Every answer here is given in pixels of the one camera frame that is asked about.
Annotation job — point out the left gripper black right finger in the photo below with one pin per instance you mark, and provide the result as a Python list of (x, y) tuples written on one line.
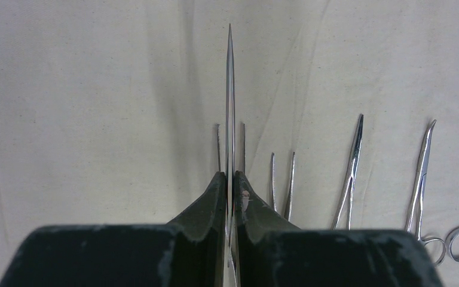
[(274, 252)]

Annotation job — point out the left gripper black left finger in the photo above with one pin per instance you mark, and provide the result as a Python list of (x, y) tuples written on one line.
[(186, 251)]

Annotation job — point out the small steel tweezers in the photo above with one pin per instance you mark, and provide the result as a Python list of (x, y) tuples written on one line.
[(282, 202)]

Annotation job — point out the long pointed steel tweezers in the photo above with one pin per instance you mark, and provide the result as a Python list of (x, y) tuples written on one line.
[(229, 153)]

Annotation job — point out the steel forceps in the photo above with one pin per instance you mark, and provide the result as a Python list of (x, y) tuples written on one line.
[(414, 221), (347, 193)]

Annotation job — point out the beige cloth wrap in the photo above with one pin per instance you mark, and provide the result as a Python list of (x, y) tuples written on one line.
[(108, 109)]

